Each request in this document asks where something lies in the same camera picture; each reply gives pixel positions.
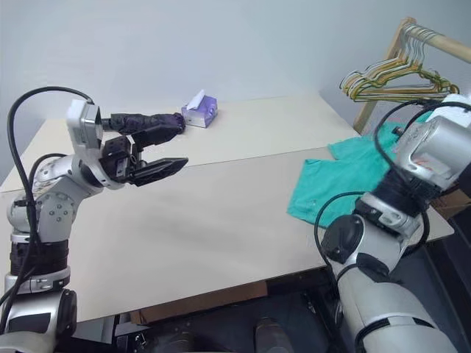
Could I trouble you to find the wooden clothes rack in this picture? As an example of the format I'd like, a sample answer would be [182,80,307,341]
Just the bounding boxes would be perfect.
[353,16,471,132]

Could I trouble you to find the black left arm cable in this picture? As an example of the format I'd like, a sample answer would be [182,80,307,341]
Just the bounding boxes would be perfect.
[0,86,95,307]

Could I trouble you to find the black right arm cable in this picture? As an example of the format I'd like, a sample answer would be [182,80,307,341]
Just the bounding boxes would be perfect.
[314,99,461,281]

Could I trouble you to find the white tissue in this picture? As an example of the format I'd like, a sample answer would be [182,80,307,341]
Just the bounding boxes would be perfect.
[185,89,206,112]

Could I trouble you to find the purple tissue box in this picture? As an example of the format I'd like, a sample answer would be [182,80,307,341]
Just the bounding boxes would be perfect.
[180,95,219,130]

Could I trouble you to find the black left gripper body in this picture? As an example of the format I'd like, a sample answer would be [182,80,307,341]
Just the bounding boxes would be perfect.
[98,134,144,185]

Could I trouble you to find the teal green shorts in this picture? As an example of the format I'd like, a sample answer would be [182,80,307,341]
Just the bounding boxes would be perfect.
[286,121,434,229]

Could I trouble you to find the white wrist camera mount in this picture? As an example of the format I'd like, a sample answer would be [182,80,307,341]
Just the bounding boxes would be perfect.
[65,99,106,156]
[428,93,471,122]

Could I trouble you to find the dark rounded shape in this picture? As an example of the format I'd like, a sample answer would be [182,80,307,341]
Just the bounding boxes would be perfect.
[253,315,292,353]

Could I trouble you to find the bundle of coloured hangers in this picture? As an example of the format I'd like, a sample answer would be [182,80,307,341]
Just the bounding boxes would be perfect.
[338,31,459,101]

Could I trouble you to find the dark purple folded umbrella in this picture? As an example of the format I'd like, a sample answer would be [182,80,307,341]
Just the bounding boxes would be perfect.
[102,112,185,136]

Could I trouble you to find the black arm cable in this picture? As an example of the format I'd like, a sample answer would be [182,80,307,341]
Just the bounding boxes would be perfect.
[0,86,95,307]
[314,99,461,281]

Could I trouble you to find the brown cardboard box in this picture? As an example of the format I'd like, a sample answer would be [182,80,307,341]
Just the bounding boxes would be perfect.
[429,190,471,221]

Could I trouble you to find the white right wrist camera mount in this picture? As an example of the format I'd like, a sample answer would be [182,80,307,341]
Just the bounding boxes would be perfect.
[428,93,471,122]

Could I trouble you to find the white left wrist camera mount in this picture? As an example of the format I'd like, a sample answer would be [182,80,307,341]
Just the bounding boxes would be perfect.
[65,99,106,156]

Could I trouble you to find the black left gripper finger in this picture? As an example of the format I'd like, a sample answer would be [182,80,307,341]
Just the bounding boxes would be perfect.
[128,157,190,188]
[130,126,184,149]

